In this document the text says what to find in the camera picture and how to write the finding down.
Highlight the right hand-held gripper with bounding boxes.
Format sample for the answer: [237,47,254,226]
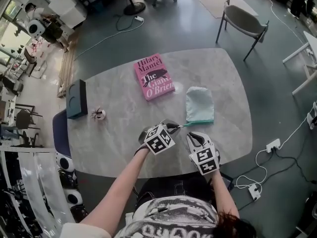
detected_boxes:
[186,131,220,176]

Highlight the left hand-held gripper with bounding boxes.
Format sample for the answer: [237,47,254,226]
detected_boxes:
[138,122,183,156]

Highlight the light teal cloth pouch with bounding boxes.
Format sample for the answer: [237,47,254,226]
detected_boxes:
[182,86,215,128]

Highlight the person's left forearm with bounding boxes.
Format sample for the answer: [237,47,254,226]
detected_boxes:
[79,147,151,225]

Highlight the person's right forearm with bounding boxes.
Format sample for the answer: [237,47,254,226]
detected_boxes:
[210,170,241,218]

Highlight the person's black trousers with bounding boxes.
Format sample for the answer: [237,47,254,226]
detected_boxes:
[137,176,211,204]

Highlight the pink book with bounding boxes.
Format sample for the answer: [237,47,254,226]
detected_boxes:
[133,53,176,102]

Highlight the person's patterned white shirt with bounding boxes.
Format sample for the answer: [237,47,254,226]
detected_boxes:
[118,196,220,238]

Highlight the dark blue box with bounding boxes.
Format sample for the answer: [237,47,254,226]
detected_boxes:
[65,79,89,120]

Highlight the white black round robot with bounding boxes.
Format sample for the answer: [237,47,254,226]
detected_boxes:
[55,151,76,172]
[64,189,84,206]

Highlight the blue chair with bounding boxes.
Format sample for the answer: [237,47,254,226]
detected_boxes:
[52,109,73,159]

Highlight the wooden pallet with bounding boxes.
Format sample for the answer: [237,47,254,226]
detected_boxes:
[57,31,80,99]

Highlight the black standing fan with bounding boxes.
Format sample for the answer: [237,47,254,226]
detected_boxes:
[123,0,147,16]

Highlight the grey armless chair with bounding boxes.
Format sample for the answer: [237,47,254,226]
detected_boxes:
[215,0,269,61]

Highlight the grey floor rug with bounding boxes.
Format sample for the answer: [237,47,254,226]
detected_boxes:
[185,0,259,20]

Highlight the white table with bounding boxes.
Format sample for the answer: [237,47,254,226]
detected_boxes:
[282,31,317,96]

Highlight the translucent plastic cover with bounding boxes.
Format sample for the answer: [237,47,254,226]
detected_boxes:
[18,150,75,233]

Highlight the white cabinet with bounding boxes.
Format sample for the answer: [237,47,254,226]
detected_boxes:
[48,0,88,30]

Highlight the white cable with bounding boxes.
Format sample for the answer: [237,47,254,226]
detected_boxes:
[234,115,317,189]

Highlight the black cable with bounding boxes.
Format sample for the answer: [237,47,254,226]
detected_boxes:
[271,147,317,183]

